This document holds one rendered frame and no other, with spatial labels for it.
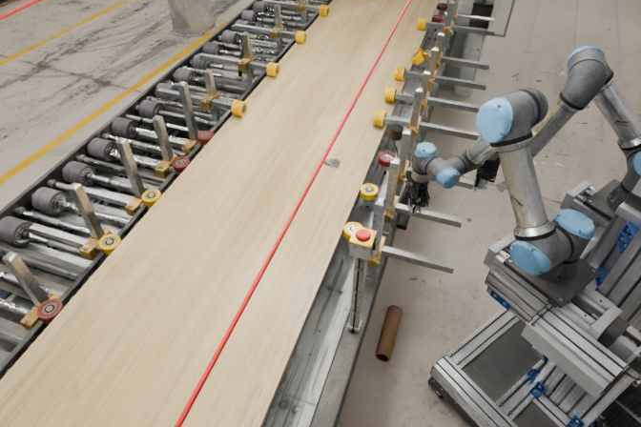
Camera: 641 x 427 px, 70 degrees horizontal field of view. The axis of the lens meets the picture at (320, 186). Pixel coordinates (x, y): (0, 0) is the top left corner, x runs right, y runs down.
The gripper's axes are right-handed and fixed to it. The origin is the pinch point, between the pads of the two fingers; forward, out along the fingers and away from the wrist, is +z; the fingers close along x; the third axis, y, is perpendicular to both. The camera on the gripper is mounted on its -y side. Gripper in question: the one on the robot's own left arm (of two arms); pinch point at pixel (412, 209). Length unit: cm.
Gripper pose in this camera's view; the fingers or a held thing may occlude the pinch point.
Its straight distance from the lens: 199.7
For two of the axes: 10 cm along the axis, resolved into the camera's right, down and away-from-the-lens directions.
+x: 10.0, -0.3, 0.3
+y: 0.4, 6.7, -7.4
